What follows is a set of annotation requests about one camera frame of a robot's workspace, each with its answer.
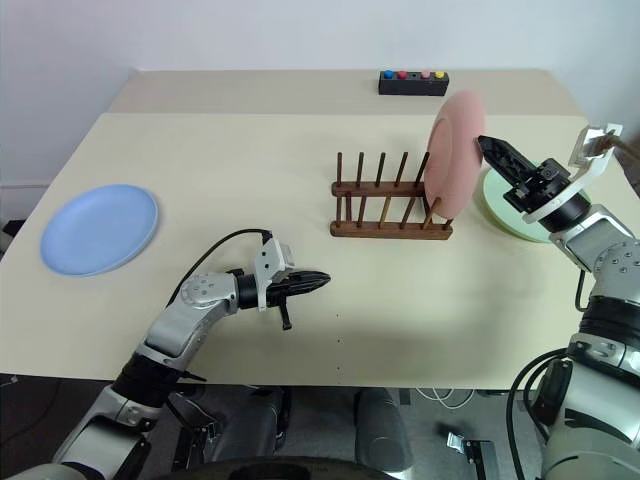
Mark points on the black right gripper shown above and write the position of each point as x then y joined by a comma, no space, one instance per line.
542,185

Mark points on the black folded bracket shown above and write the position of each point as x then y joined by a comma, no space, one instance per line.
192,420

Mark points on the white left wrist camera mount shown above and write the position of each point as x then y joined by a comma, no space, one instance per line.
265,260

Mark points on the dark grey rounded cylinder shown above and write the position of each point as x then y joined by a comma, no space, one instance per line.
382,430
250,425

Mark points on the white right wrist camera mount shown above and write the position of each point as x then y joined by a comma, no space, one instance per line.
592,160

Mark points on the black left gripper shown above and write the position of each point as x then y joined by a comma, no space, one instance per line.
280,292

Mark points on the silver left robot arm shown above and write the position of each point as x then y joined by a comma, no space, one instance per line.
170,325

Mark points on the wooden dish rack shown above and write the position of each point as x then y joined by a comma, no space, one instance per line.
390,230

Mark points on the metal clamp bracket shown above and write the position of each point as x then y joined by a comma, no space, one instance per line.
467,445

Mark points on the black button box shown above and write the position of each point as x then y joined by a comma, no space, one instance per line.
412,87

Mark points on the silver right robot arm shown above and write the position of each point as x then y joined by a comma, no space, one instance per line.
600,235

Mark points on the pink plate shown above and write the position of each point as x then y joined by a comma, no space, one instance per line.
452,155

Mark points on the green plate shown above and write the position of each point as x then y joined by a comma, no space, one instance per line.
500,212

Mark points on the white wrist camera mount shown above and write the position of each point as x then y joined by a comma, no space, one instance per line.
592,160
265,260

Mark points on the blue plate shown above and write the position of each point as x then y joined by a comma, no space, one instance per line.
100,230

